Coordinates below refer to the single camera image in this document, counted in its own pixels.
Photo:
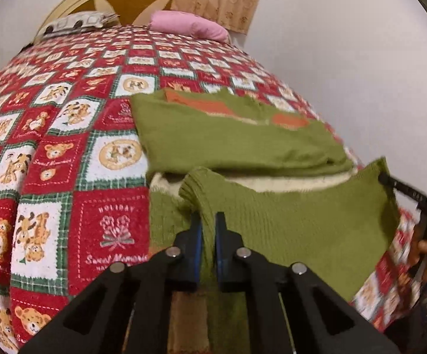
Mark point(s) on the green orange striped knit sweater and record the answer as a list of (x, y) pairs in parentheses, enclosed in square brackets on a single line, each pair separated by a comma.
[(283, 182)]

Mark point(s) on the car print pillow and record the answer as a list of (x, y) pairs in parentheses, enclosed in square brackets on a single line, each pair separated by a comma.
[(78, 22)]

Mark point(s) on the pink pillow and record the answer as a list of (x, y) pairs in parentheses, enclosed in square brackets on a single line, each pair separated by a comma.
[(181, 23)]

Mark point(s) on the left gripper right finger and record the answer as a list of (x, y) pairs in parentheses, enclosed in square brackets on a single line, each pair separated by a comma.
[(290, 309)]

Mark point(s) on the red patchwork teddy bedspread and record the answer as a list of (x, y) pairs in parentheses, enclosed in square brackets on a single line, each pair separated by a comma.
[(73, 193)]

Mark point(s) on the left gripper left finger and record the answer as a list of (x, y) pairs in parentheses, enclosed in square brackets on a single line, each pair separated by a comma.
[(126, 309)]

